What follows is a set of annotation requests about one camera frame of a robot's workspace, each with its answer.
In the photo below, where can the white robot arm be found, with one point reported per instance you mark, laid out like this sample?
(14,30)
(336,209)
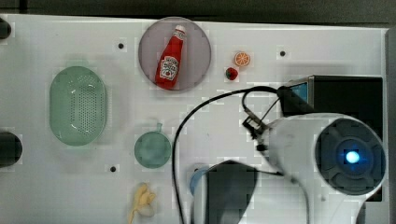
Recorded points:
(232,192)

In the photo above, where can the red strawberry toy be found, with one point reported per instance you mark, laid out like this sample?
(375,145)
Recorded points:
(231,73)

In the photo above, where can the red ketchup bottle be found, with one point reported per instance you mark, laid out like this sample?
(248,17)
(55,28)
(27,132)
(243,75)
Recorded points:
(169,64)

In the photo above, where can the grey round plate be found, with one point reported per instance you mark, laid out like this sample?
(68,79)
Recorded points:
(196,53)

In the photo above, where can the green metal cup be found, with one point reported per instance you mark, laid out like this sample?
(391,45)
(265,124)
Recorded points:
(153,149)

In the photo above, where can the blue bowl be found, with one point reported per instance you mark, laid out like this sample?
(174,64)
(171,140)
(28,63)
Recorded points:
(197,174)

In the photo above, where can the orange slice toy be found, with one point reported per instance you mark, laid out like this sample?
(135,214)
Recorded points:
(241,59)

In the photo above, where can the peeled banana toy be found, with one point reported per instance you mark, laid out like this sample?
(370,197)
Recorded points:
(143,198)

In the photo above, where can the green oval colander basket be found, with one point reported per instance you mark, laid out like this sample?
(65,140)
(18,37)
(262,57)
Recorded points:
(77,106)

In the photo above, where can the upper black cylinder post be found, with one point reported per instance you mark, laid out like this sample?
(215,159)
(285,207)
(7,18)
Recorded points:
(5,29)

